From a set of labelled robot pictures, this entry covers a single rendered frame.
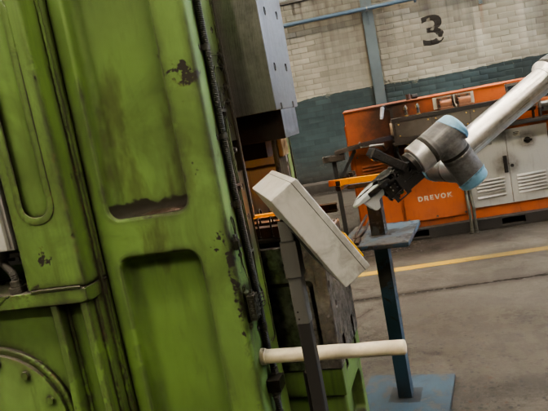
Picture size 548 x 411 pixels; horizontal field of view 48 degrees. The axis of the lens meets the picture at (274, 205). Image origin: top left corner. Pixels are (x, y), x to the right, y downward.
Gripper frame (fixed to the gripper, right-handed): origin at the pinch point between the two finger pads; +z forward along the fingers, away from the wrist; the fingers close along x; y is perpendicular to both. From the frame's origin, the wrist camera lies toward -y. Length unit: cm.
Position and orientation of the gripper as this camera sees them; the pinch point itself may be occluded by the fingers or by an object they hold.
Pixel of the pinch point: (355, 202)
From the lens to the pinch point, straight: 175.4
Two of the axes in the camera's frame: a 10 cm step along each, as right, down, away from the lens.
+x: -1.5, -1.2, 9.8
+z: -7.6, 6.5, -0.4
